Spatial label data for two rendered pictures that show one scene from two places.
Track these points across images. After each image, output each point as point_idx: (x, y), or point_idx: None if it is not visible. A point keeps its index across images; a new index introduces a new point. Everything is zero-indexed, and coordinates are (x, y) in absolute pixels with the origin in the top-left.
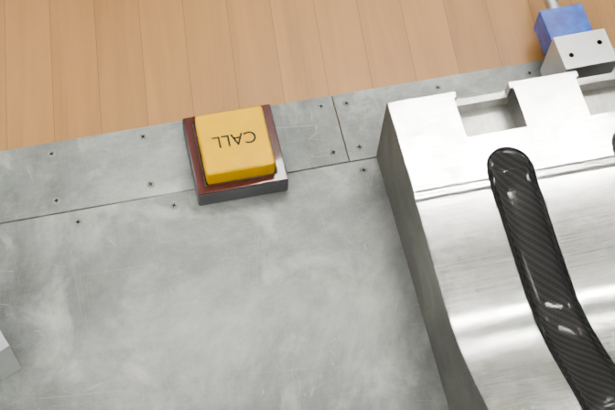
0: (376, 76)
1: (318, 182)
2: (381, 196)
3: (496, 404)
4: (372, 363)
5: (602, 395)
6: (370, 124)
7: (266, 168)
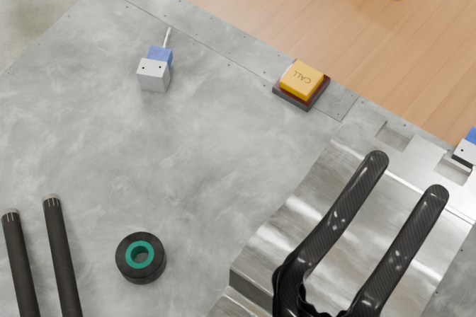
0: (385, 102)
1: (321, 119)
2: None
3: (272, 220)
4: (270, 191)
5: (312, 252)
6: None
7: (302, 96)
